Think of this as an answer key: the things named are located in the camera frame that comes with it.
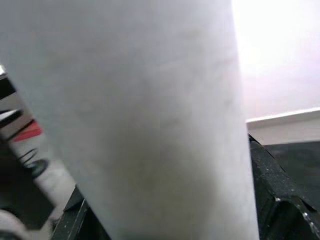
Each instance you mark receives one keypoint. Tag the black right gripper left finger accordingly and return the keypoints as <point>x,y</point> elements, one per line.
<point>75,220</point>

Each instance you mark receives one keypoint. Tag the red stool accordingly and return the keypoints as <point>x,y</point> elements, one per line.
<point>30,131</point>

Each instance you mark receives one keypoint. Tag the white plastic table leg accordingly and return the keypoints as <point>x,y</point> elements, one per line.
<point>150,112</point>

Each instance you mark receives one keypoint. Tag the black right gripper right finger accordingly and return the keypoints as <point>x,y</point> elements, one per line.
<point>275,200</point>

